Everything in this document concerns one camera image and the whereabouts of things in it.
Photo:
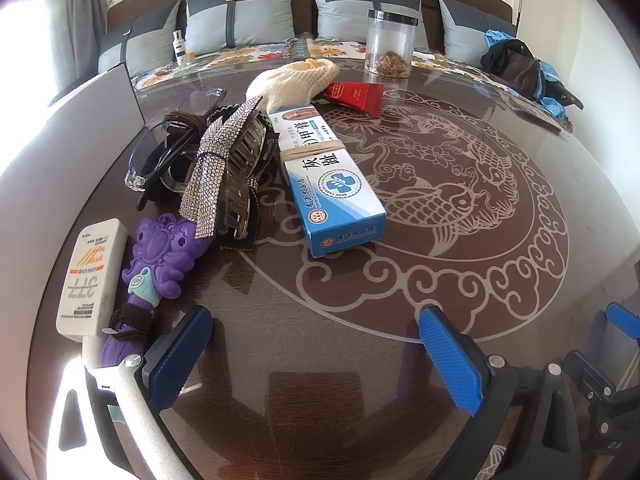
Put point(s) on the grey flat panel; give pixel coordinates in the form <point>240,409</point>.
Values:
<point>117,95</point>

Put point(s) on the floral blanket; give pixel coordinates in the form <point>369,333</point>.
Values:
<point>340,50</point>

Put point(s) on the grey curtain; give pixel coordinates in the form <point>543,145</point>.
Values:
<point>75,0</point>

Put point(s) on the rimless eyeglasses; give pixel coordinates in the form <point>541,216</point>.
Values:
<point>205,97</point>

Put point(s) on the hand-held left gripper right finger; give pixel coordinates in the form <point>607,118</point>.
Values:
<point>450,360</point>

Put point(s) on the blue white medicine box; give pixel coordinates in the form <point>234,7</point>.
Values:
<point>330,185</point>

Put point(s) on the red box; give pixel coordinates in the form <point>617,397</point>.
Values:
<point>355,95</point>

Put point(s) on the clear jar with black lid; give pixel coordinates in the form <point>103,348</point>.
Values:
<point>390,42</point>

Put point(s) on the white sunscreen tube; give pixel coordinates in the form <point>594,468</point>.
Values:
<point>92,275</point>

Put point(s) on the white bottle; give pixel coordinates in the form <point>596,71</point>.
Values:
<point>179,47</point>

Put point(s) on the dark bag with blue cloth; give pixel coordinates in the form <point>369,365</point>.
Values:
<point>500,37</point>

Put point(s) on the grey blue pillow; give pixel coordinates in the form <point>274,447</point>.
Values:
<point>135,45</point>
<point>360,10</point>
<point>470,30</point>
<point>235,15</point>

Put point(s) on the purple hand mirror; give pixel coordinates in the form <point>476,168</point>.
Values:
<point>165,250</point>

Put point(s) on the clear safety glasses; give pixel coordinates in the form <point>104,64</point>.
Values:
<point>145,170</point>

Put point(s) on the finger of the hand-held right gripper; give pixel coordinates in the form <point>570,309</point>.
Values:
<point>587,372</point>
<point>620,320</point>

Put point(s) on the tan rubber band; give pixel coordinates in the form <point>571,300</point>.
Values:
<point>310,147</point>

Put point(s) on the black sunglasses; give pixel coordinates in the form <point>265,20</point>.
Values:
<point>165,160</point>

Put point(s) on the rhinestone bow hair clip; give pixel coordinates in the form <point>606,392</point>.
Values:
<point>215,160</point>

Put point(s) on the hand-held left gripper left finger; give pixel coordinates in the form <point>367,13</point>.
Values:
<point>182,355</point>

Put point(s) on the black bag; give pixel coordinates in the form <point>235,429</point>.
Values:
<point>515,67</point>

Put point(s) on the cream knit pouch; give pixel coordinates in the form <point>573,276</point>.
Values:
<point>290,82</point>

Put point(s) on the brown patterned glass desktop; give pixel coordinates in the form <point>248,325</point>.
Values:
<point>350,310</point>

